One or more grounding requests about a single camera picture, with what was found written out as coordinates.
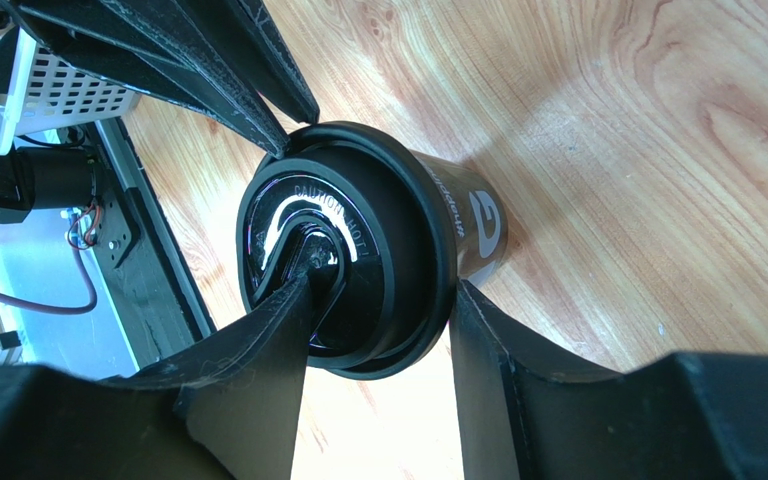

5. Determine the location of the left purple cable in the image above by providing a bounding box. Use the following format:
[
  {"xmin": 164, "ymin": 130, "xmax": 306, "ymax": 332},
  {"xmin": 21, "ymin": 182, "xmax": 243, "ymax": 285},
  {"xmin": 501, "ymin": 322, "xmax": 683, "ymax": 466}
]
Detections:
[{"xmin": 0, "ymin": 239, "xmax": 99, "ymax": 317}]

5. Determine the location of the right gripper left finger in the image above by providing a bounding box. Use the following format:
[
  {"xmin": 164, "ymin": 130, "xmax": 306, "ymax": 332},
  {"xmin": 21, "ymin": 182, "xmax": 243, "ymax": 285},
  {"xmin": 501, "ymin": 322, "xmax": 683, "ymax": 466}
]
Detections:
[{"xmin": 0, "ymin": 276, "xmax": 312, "ymax": 479}]

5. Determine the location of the single dark coffee cup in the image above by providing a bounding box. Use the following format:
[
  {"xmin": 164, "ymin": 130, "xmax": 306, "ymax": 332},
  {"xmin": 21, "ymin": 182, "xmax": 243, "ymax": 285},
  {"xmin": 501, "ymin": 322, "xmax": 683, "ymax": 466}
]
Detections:
[{"xmin": 413, "ymin": 152, "xmax": 509, "ymax": 287}]

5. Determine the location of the single black cup lid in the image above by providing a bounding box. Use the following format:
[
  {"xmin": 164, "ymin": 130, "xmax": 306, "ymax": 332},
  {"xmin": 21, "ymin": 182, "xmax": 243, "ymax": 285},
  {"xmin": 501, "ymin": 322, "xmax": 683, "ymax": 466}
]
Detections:
[{"xmin": 236, "ymin": 122, "xmax": 457, "ymax": 381}]

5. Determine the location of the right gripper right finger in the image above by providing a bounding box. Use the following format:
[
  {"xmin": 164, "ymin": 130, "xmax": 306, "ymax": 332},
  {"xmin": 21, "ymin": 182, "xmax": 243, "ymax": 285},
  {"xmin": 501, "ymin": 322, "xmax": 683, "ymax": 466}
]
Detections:
[{"xmin": 450, "ymin": 281, "xmax": 768, "ymax": 479}]

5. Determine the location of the white plastic basket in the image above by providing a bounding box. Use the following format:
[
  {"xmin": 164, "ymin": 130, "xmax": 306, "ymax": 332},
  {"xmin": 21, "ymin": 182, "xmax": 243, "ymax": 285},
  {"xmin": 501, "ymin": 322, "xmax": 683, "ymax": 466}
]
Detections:
[{"xmin": 0, "ymin": 29, "xmax": 140, "ymax": 155}]

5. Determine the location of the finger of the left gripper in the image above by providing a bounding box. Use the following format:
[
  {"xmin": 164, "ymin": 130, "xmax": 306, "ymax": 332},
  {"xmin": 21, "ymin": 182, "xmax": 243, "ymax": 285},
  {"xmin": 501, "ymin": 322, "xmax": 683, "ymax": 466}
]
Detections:
[
  {"xmin": 187, "ymin": 1, "xmax": 320, "ymax": 124},
  {"xmin": 0, "ymin": 1, "xmax": 290, "ymax": 156}
]

